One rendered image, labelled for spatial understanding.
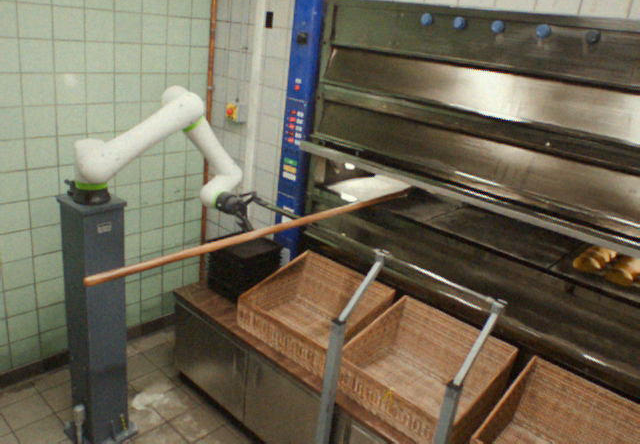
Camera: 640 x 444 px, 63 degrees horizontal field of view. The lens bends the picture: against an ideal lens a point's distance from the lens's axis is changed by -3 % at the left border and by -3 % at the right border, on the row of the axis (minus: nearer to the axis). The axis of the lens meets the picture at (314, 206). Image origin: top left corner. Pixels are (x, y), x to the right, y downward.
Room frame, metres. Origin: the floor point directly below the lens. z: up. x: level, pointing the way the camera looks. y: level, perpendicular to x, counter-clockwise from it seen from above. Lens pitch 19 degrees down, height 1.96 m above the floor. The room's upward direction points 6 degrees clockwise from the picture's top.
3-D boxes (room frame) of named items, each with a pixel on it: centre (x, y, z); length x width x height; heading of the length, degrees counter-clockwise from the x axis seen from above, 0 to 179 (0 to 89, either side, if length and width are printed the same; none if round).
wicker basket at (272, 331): (2.20, -0.05, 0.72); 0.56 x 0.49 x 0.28; 50
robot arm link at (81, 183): (2.01, 0.90, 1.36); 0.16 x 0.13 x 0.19; 32
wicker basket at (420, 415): (1.82, -0.50, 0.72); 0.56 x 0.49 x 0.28; 48
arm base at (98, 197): (2.05, 0.96, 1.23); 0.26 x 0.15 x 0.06; 53
